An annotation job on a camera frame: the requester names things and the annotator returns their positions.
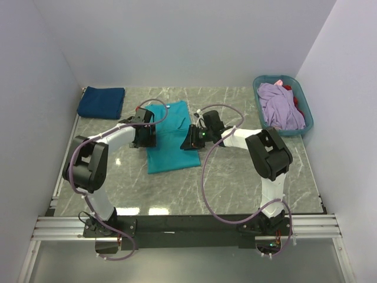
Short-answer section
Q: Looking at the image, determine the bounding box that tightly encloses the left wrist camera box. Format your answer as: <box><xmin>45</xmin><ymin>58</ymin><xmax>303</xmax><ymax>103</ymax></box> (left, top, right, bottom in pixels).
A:
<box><xmin>119</xmin><ymin>107</ymin><xmax>154</xmax><ymax>124</ymax></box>

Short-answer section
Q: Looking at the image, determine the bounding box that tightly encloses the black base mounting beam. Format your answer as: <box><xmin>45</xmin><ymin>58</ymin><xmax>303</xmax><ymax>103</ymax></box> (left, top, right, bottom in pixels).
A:
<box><xmin>83</xmin><ymin>214</ymin><xmax>292</xmax><ymax>254</ymax></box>

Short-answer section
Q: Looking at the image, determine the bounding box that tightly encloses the teal t-shirt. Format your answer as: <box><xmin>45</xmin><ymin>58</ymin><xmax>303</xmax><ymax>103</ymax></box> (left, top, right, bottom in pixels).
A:
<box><xmin>146</xmin><ymin>101</ymin><xmax>201</xmax><ymax>174</ymax></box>

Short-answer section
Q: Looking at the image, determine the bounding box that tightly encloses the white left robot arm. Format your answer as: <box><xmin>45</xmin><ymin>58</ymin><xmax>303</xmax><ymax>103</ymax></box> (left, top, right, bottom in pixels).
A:
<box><xmin>62</xmin><ymin>123</ymin><xmax>156</xmax><ymax>237</ymax></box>

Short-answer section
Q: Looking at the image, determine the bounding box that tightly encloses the folded navy blue t-shirt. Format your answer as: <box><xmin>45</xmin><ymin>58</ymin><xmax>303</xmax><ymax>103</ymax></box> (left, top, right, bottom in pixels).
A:
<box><xmin>77</xmin><ymin>87</ymin><xmax>125</xmax><ymax>120</ymax></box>

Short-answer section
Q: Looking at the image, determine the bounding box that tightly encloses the lavender t-shirt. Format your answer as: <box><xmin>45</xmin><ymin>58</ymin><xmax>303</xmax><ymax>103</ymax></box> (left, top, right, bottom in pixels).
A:
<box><xmin>257</xmin><ymin>82</ymin><xmax>306</xmax><ymax>130</ymax></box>

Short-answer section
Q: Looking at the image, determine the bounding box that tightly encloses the red garment in basket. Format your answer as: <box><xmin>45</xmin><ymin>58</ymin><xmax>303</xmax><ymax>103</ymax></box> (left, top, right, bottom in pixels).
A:
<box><xmin>283</xmin><ymin>85</ymin><xmax>305</xmax><ymax>117</ymax></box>

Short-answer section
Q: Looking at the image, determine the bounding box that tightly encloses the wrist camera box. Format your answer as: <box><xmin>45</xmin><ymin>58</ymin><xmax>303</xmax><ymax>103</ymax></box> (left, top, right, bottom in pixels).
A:
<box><xmin>203</xmin><ymin>110</ymin><xmax>224</xmax><ymax>131</ymax></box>
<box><xmin>119</xmin><ymin>107</ymin><xmax>154</xmax><ymax>124</ymax></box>

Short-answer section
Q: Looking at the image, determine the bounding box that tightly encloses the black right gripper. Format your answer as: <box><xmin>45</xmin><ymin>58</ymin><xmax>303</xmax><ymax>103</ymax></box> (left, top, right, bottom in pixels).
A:
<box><xmin>180</xmin><ymin>124</ymin><xmax>214</xmax><ymax>151</ymax></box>

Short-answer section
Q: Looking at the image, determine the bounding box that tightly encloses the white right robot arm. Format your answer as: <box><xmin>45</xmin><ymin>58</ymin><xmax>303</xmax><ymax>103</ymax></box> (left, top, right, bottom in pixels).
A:
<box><xmin>180</xmin><ymin>124</ymin><xmax>293</xmax><ymax>235</ymax></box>

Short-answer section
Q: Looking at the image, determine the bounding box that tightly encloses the pink garment in basket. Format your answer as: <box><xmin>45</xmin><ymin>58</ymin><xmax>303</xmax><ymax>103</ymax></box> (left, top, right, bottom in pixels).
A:
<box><xmin>275</xmin><ymin>80</ymin><xmax>284</xmax><ymax>86</ymax></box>

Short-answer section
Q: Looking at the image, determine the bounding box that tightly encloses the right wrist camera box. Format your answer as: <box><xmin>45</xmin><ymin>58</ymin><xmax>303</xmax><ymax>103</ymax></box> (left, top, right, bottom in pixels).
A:
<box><xmin>203</xmin><ymin>110</ymin><xmax>224</xmax><ymax>131</ymax></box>

